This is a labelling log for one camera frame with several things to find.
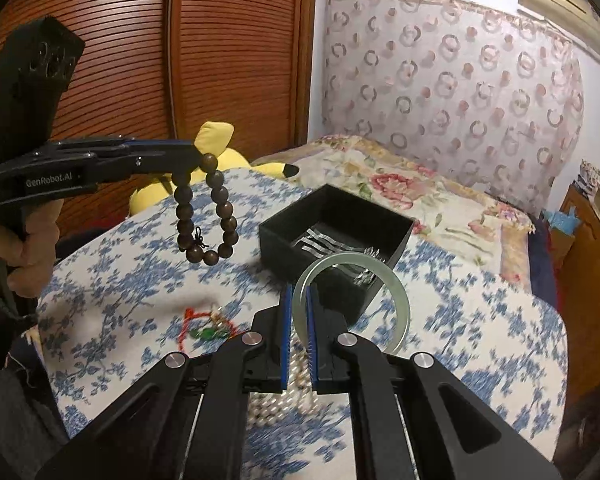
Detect brown wooden bead bracelet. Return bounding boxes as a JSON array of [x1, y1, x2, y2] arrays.
[[172, 152, 240, 267]]

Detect white pearl necklace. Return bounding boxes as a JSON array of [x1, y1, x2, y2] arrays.
[[244, 331, 326, 428]]

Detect red string green pendant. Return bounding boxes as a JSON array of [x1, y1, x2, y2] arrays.
[[176, 307, 239, 353]]

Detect pale green jade bangle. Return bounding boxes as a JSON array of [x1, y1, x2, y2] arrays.
[[280, 249, 412, 353]]

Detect silver hair pins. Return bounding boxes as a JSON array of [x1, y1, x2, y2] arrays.
[[294, 229, 386, 286]]

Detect black jewelry box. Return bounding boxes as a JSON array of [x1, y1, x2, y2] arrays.
[[259, 184, 415, 326]]

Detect person's left hand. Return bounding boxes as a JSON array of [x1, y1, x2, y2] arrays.
[[0, 200, 64, 298]]

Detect yellow Pikachu plush toy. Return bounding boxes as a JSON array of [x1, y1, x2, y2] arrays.
[[128, 120, 300, 217]]

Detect brown louvered wardrobe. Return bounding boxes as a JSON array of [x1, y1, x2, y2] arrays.
[[0, 0, 319, 241]]

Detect blue floral bed cover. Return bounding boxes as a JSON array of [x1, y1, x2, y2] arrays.
[[34, 167, 569, 480]]

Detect pink floral quilt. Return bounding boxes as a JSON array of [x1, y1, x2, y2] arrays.
[[256, 136, 534, 292]]

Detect wooden sideboard cabinet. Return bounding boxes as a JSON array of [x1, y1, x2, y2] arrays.
[[550, 185, 600, 405]]

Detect blue tissue paper bag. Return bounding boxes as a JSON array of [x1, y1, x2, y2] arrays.
[[542, 206, 581, 235]]

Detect sheer circle pattern curtain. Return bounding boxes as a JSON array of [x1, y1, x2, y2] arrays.
[[323, 0, 584, 214]]

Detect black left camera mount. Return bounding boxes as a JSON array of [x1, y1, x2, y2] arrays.
[[0, 15, 85, 164]]

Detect white wall air conditioner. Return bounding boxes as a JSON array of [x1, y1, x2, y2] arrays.
[[518, 0, 600, 55]]

